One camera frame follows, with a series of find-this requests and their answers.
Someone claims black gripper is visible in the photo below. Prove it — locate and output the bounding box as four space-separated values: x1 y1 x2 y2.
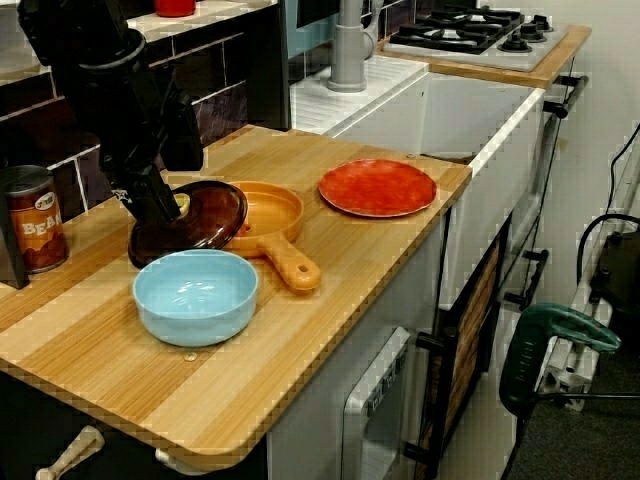
82 47 204 225

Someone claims brown glass lid yellow knob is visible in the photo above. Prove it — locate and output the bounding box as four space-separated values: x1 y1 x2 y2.
127 179 250 269

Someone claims red round plate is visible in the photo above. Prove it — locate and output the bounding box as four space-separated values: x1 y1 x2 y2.
318 158 438 218

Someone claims light blue bowl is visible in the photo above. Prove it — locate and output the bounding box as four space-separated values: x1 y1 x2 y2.
132 248 259 348

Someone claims brown beans can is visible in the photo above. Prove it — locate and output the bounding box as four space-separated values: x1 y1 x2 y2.
0 164 70 275

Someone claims orange toy frying pan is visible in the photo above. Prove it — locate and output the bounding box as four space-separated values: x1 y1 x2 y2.
219 180 322 292

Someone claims black cabinet panel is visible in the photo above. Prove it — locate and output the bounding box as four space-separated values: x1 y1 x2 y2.
239 0 291 131

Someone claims white plastic cup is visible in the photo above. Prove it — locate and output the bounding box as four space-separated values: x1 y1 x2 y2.
0 0 39 71

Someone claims grey toy faucet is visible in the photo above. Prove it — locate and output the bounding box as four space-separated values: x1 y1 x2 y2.
327 0 376 93

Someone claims white drawer knob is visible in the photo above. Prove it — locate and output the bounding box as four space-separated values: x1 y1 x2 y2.
154 447 201 474

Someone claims white dishwasher door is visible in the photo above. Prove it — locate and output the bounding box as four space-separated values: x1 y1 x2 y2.
342 327 414 480

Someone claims white toy sink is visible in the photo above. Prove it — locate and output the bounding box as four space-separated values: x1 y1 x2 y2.
289 53 546 309

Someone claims black burner grate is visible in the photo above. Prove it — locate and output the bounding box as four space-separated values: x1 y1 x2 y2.
389 5 526 55

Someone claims wood panel door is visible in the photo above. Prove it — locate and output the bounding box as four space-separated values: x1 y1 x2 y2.
429 219 511 471

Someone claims grey toy stove hob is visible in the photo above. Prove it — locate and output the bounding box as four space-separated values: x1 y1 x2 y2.
382 4 571 73

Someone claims green power drill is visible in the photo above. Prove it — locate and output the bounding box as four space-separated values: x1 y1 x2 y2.
499 303 623 416

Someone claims dark machine housing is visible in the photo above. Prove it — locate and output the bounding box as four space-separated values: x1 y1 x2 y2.
592 229 640 341

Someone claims wooden peg handle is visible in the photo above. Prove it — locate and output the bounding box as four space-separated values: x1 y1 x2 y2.
34 425 106 480

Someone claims long black door handle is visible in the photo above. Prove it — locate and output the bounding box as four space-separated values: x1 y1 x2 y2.
404 327 459 476

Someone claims short black cabinet handle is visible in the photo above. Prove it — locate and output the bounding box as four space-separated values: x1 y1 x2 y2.
504 248 550 309

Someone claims thick black cable loop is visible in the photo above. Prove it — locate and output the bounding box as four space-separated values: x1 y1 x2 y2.
574 213 640 301

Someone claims aluminium frame rail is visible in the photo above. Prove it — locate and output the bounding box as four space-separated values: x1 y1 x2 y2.
537 339 601 411

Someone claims thin black cable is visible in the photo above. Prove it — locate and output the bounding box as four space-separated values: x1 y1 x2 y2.
607 122 640 216

